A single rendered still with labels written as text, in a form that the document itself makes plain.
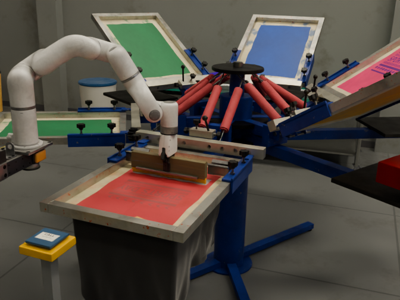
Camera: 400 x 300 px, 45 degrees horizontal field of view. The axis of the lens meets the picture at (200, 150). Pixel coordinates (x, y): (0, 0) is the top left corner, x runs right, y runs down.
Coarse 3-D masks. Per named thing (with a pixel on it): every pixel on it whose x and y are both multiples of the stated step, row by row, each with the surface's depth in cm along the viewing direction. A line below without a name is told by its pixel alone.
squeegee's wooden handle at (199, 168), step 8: (136, 152) 217; (144, 152) 217; (136, 160) 218; (144, 160) 217; (152, 160) 215; (160, 160) 214; (176, 160) 211; (184, 160) 209; (192, 160) 209; (160, 168) 215; (176, 168) 212; (184, 168) 210; (192, 168) 209; (200, 168) 207; (200, 176) 208
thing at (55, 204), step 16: (208, 160) 234; (224, 160) 231; (96, 176) 208; (64, 192) 189; (80, 192) 198; (224, 192) 197; (48, 208) 180; (64, 208) 177; (80, 208) 176; (208, 208) 181; (112, 224) 170; (128, 224) 168; (144, 224) 165; (160, 224) 166; (192, 224) 167; (176, 240) 162
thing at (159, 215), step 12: (168, 180) 213; (216, 180) 214; (192, 192) 201; (204, 192) 202; (180, 204) 190; (192, 204) 190; (132, 216) 179; (144, 216) 179; (156, 216) 180; (168, 216) 180; (180, 216) 180
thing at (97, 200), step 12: (132, 168) 226; (120, 180) 212; (144, 180) 212; (156, 180) 212; (96, 192) 199; (108, 192) 199; (84, 204) 188; (96, 204) 188; (108, 204) 188; (120, 204) 188; (132, 204) 189
